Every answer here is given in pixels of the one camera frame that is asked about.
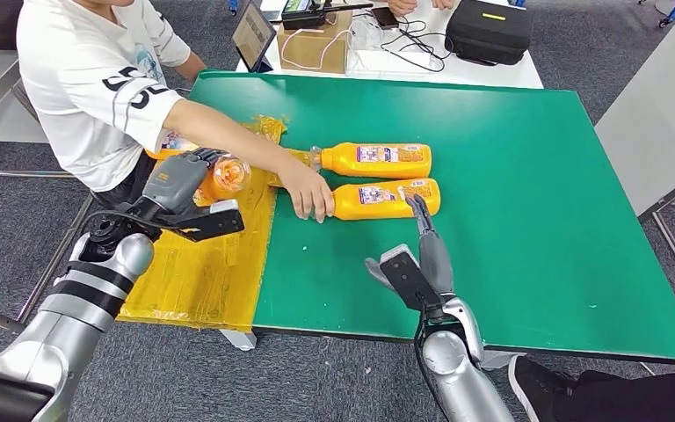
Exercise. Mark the black smartphone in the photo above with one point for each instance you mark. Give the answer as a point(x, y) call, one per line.
point(385, 19)

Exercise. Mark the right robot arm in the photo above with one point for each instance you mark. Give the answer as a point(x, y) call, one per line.
point(460, 384)

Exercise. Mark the orange detergent bottle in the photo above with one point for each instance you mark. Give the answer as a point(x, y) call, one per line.
point(230, 175)
point(174, 142)
point(343, 166)
point(349, 211)

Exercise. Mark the white table foot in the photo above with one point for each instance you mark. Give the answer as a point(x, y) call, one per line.
point(241, 341)
point(497, 360)

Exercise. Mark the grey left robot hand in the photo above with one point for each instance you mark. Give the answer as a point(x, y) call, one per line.
point(174, 183)

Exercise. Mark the person's left forearm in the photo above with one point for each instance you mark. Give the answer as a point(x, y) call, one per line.
point(192, 65)

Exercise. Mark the person's right hand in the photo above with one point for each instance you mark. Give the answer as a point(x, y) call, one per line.
point(311, 192)
point(402, 6)

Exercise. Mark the person's right forearm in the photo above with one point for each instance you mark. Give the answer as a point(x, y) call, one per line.
point(227, 137)

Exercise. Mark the person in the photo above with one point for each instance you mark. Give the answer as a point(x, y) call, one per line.
point(81, 76)
point(605, 402)
point(402, 6)

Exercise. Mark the yellow film patch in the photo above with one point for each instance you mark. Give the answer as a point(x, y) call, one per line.
point(301, 156)

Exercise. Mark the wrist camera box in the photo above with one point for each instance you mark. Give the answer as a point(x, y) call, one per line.
point(215, 224)
point(410, 279)

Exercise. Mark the yellow taped board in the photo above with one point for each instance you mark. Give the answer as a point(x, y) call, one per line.
point(209, 279)

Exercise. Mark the blue wheeled frame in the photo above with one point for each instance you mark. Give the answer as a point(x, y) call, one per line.
point(672, 14)

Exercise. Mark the person's left hand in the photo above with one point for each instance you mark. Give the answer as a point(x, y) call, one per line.
point(442, 4)

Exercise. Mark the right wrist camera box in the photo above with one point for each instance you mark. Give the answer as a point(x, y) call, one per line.
point(410, 279)

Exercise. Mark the clear plastic box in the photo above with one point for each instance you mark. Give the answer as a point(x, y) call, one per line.
point(366, 43)

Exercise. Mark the black radio device with antenna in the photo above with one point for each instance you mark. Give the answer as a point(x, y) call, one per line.
point(302, 20)

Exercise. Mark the white table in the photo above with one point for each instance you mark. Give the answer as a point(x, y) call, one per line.
point(489, 78)

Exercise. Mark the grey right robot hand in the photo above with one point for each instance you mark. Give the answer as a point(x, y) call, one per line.
point(439, 262)

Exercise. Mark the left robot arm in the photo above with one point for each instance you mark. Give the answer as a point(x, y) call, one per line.
point(64, 326)

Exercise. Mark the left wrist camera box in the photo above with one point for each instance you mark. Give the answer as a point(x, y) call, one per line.
point(215, 224)

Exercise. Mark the dark tablet with stand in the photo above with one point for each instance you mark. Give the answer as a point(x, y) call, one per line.
point(253, 35)

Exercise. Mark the brown cardboard box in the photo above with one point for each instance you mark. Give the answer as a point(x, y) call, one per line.
point(314, 55)

